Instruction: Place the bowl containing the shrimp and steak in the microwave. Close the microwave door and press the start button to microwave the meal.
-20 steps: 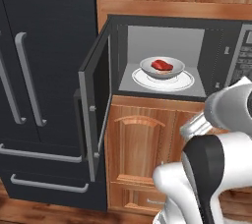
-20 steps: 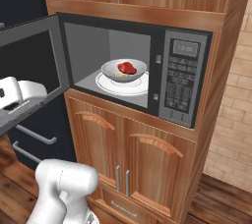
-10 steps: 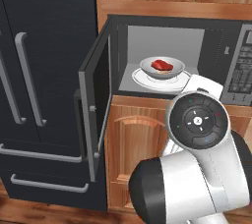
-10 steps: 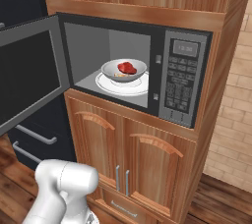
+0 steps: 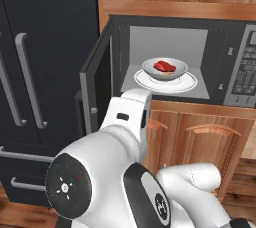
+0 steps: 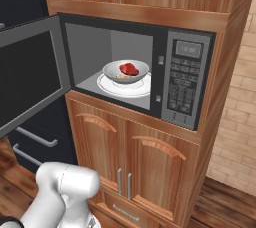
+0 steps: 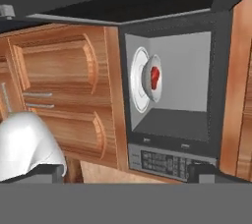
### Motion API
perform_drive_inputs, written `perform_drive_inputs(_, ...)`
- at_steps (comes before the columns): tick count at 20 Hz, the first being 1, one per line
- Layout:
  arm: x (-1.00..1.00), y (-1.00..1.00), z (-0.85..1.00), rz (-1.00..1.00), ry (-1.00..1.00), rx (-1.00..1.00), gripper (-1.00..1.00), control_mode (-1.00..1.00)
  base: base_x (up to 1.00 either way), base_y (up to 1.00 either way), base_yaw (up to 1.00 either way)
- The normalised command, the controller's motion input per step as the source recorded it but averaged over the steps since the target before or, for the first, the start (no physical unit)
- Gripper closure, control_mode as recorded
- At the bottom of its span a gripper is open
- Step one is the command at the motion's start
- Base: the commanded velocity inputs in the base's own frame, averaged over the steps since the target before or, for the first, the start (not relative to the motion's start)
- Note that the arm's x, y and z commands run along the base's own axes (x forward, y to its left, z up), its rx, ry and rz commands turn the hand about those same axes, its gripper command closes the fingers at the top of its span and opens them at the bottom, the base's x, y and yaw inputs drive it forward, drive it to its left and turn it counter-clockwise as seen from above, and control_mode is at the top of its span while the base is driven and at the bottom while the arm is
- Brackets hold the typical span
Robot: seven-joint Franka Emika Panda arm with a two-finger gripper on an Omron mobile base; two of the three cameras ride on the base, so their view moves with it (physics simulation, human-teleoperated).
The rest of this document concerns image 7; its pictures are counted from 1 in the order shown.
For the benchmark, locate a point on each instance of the wooden cupboard door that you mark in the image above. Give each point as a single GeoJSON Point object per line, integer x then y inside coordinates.
{"type": "Point", "coordinates": [4, 67]}
{"type": "Point", "coordinates": [78, 133]}
{"type": "Point", "coordinates": [59, 64]}

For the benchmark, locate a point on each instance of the white microwave turntable plate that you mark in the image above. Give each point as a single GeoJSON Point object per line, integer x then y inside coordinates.
{"type": "Point", "coordinates": [137, 80]}

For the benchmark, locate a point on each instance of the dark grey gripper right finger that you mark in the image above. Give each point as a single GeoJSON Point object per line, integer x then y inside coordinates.
{"type": "Point", "coordinates": [197, 170]}

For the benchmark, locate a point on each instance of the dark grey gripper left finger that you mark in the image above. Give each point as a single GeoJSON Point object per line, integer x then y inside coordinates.
{"type": "Point", "coordinates": [49, 174]}

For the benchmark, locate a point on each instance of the wooden cupboard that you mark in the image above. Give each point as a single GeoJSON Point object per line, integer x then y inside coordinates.
{"type": "Point", "coordinates": [238, 97]}

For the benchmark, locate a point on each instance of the red steak piece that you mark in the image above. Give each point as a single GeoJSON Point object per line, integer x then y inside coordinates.
{"type": "Point", "coordinates": [155, 76]}

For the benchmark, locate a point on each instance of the dark grey microwave oven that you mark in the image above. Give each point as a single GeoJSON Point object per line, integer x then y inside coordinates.
{"type": "Point", "coordinates": [220, 70]}

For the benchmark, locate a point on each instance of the white bowl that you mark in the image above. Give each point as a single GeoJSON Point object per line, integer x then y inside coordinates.
{"type": "Point", "coordinates": [147, 80]}

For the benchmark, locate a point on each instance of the white rounded object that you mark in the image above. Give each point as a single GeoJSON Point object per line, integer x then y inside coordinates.
{"type": "Point", "coordinates": [26, 142]}

